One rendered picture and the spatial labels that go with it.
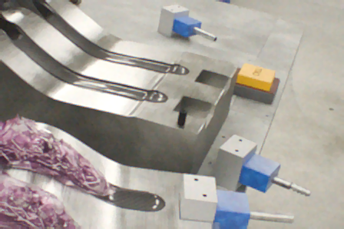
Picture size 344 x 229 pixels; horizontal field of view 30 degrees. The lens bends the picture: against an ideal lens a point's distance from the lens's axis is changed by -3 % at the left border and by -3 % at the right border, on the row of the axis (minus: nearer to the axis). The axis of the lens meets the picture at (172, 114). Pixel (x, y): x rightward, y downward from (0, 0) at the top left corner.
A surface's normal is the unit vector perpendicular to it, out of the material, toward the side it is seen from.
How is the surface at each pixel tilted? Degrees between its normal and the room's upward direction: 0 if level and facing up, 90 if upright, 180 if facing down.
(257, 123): 0
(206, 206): 90
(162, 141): 90
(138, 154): 90
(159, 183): 0
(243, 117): 0
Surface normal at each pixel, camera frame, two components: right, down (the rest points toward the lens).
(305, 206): 0.16, -0.89
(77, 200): 0.61, -0.71
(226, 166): -0.48, 0.33
